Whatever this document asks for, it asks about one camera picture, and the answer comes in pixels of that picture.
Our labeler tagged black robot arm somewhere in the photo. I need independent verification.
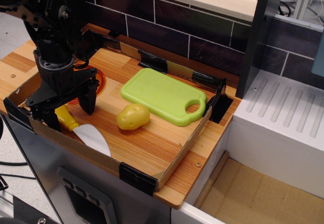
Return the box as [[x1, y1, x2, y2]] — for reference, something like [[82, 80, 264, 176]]
[[1, 0, 99, 130]]

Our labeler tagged dark grey vertical post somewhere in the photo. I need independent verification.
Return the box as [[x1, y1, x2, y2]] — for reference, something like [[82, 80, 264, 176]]
[[236, 0, 280, 99]]

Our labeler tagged cardboard fence with black tape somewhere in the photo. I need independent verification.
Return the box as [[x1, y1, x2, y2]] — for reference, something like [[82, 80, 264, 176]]
[[3, 29, 234, 197]]

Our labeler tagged orange transparent pot lid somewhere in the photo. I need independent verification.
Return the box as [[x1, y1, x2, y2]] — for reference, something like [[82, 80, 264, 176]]
[[67, 66, 106, 105]]

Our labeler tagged yellow toy potato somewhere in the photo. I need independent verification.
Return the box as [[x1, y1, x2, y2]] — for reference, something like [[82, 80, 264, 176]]
[[116, 104, 150, 130]]

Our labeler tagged yellow-handled white toy knife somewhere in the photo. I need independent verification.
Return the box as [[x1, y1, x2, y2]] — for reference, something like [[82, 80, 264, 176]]
[[55, 105, 111, 157]]

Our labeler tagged green plastic cutting board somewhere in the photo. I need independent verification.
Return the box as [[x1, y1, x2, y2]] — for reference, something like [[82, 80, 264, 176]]
[[120, 68, 207, 126]]

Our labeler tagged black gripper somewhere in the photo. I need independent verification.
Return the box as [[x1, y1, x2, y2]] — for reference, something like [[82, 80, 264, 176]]
[[26, 51, 98, 130]]

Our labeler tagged white toy sink drainboard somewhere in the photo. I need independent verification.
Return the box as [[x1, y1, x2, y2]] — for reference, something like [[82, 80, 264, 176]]
[[226, 71, 323, 197]]

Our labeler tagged silver toy oven front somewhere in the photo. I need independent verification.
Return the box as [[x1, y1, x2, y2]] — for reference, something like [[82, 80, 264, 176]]
[[3, 116, 171, 223]]

